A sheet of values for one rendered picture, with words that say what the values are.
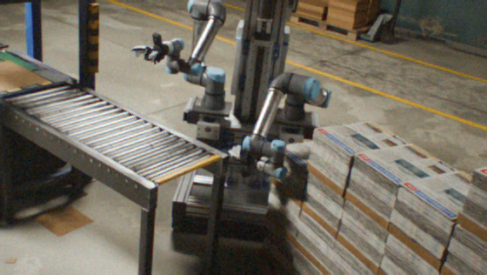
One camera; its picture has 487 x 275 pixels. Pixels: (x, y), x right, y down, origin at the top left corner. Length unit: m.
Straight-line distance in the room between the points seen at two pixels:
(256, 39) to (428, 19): 6.45
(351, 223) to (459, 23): 7.06
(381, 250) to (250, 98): 1.43
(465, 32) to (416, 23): 0.77
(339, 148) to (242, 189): 1.36
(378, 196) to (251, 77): 1.33
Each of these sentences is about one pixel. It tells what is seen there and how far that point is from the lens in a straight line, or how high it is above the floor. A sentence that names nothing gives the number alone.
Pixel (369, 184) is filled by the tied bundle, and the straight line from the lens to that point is 2.65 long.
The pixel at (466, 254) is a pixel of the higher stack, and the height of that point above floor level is 0.98.
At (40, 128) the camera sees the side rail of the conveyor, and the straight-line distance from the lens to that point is 3.31.
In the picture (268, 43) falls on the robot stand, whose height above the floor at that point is 1.24.
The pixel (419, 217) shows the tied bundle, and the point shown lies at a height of 0.99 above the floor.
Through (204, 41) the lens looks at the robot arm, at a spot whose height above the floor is 1.26.
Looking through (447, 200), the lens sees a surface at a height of 1.07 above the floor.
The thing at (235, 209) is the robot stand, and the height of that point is 0.23.
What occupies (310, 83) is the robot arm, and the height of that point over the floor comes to 1.19.
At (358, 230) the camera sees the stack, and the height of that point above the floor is 0.73.
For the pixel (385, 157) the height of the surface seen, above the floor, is 1.07.
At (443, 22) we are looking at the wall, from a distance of 9.68.
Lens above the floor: 2.16
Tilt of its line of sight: 24 degrees down
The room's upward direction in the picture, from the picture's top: 7 degrees clockwise
